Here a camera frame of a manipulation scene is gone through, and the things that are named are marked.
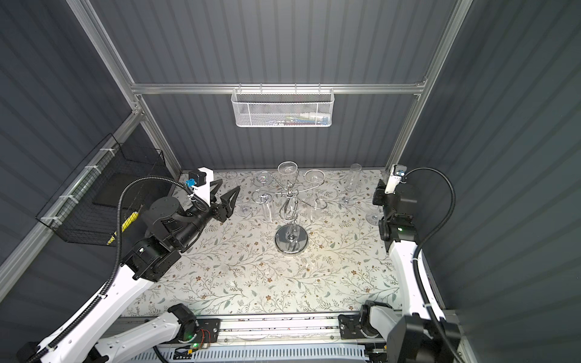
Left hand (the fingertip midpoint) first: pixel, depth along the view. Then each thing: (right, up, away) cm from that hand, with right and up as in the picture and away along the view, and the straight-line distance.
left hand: (229, 184), depth 61 cm
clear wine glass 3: (+25, +3, +14) cm, 29 cm away
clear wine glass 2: (+15, +5, +17) cm, 23 cm away
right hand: (+51, +1, +13) cm, 53 cm away
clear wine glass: (+7, -4, +19) cm, 21 cm away
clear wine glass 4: (+49, -12, +27) cm, 57 cm away
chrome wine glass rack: (+17, -21, +31) cm, 41 cm away
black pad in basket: (-46, 0, +15) cm, 48 cm away
